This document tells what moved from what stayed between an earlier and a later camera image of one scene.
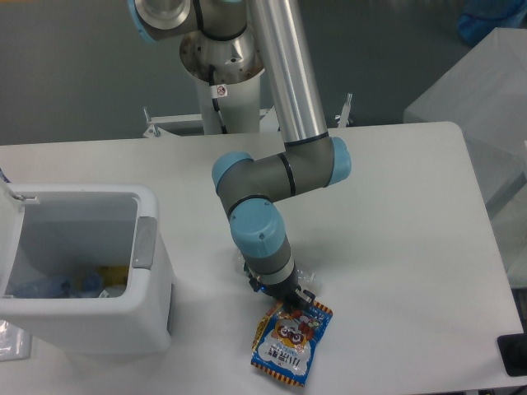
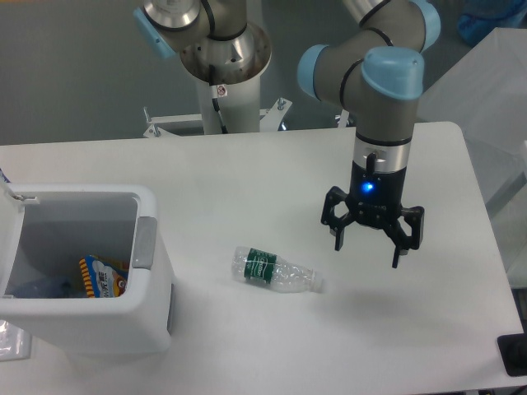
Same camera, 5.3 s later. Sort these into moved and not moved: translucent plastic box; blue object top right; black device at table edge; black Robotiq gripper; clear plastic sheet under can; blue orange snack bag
Moved: black Robotiq gripper; blue orange snack bag
Not moved: translucent plastic box; blue object top right; black device at table edge; clear plastic sheet under can
